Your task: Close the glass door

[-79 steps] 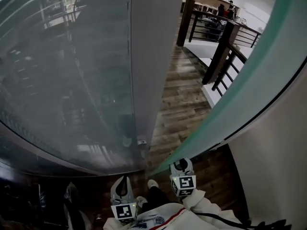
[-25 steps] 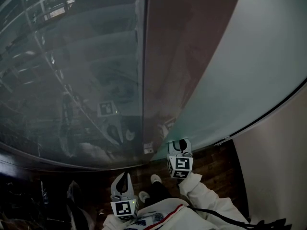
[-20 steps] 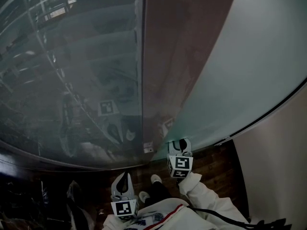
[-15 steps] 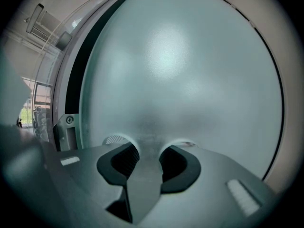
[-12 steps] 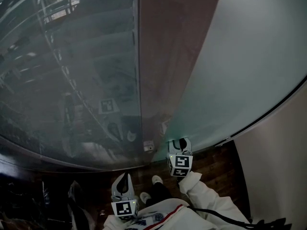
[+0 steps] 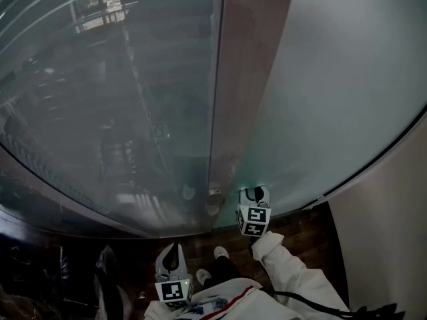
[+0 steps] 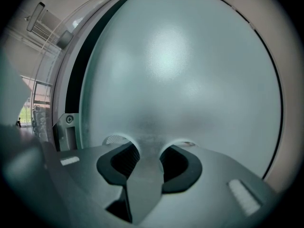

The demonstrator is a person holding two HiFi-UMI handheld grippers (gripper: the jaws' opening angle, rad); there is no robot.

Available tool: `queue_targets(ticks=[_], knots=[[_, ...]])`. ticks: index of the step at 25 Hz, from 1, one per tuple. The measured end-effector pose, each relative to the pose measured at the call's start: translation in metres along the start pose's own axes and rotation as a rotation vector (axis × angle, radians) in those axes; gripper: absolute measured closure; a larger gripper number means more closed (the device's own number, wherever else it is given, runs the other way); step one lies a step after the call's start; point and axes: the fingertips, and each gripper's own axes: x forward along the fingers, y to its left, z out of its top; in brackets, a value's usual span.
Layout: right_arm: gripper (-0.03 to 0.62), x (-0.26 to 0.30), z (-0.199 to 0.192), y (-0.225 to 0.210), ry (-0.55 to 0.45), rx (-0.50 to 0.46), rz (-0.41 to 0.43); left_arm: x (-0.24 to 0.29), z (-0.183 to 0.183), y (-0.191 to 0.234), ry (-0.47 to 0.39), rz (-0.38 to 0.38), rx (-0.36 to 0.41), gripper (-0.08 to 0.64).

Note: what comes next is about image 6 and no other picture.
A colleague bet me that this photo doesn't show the black trousers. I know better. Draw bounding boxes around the black trousers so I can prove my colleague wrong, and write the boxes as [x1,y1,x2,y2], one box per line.
[203,255,246,288]

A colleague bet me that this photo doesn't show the person's left forearm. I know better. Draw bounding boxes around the person's left forearm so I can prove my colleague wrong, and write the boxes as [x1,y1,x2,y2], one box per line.
[143,300,174,320]

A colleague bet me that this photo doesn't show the white bracket with hole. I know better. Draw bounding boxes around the white bracket with hole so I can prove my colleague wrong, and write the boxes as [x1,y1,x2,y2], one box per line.
[208,183,225,201]

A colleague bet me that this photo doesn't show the frosted glass door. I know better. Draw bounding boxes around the frosted glass door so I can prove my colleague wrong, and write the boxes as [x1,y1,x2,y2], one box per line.
[213,0,427,230]

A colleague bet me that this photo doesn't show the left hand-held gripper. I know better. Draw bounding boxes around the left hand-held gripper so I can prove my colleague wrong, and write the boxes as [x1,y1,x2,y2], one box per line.
[153,241,195,309]

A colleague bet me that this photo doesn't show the black cable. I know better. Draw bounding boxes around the black cable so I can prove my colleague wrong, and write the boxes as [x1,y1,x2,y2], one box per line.
[248,235,406,320]

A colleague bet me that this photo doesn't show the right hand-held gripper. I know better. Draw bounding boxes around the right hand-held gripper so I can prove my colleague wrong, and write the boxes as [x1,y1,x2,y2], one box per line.
[236,185,273,238]

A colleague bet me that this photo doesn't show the person's white jacket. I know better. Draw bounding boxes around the person's white jacket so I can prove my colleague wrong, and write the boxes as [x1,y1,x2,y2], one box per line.
[143,231,351,320]

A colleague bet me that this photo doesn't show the person's right forearm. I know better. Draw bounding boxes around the person's right forearm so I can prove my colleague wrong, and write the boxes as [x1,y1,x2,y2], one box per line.
[252,231,350,313]

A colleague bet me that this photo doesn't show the glass partition wall with blinds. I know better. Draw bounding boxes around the glass partition wall with blinds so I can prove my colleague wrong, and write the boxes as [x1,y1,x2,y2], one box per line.
[0,0,218,239]

